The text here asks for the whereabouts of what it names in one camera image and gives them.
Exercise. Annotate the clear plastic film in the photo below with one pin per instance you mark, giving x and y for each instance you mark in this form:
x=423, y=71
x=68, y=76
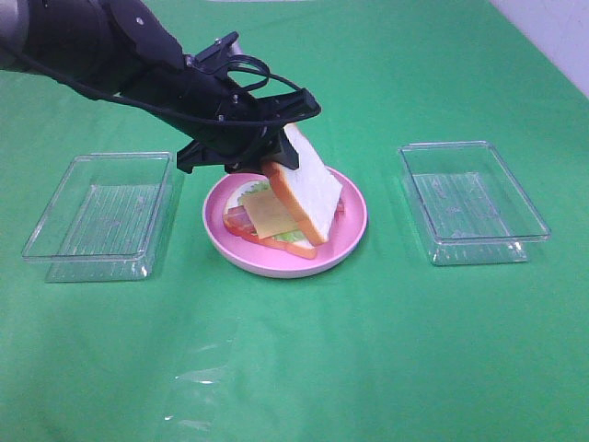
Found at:
x=195, y=388

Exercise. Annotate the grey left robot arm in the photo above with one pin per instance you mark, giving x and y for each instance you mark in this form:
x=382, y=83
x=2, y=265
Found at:
x=118, y=51

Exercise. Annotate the clear plastic tray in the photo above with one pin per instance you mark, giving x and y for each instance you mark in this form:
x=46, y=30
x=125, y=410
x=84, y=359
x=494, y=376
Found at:
x=108, y=218
x=467, y=206

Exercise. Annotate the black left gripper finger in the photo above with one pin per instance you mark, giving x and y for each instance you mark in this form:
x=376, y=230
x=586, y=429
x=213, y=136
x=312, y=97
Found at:
x=281, y=151

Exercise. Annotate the bread slice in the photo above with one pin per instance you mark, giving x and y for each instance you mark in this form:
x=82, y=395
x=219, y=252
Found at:
x=302, y=248
x=310, y=193

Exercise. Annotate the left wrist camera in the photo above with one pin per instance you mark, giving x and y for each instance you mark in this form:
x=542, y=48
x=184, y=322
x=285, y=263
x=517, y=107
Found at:
x=222, y=51

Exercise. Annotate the right clear plastic tray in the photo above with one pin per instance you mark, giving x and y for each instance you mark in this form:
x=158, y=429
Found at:
x=467, y=206

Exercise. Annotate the green tablecloth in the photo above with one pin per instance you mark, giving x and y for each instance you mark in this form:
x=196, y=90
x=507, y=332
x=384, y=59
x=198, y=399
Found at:
x=385, y=346

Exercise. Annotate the green lettuce leaf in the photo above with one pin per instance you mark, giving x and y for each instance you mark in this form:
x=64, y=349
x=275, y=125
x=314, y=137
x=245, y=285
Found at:
x=260, y=185

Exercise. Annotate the pink round plate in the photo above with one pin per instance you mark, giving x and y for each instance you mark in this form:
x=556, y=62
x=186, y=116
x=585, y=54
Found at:
x=345, y=234

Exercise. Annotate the bacon strip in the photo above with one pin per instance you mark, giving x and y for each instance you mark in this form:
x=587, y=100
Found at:
x=340, y=208
x=236, y=221

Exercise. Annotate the yellow cheese slice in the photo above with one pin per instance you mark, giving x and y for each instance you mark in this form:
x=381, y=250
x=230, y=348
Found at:
x=267, y=214

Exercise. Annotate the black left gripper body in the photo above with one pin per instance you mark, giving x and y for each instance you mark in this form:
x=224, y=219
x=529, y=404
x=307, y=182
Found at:
x=228, y=126

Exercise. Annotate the left clear plastic tray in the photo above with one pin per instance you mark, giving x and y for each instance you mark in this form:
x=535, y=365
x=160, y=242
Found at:
x=108, y=218

